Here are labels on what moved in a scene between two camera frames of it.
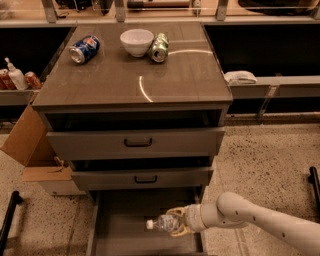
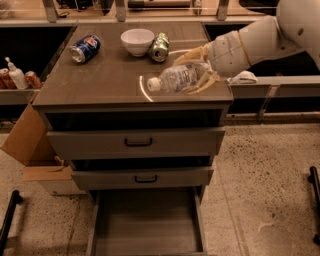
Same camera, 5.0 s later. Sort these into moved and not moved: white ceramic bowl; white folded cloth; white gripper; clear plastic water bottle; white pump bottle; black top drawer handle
Moved: white gripper; clear plastic water bottle
Not moved: black top drawer handle; white folded cloth; white ceramic bowl; white pump bottle
